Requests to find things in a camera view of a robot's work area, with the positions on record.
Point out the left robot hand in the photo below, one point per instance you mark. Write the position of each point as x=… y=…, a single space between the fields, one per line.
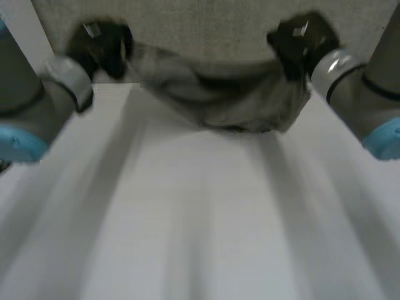
x=103 y=50

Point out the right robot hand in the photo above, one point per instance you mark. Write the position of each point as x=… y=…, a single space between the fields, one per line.
x=301 y=39

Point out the grey towel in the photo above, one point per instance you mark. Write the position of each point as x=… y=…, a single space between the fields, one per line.
x=225 y=93

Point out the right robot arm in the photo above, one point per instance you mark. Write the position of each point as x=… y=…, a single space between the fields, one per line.
x=359 y=84

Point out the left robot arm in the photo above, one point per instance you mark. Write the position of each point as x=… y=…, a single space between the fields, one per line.
x=34 y=97

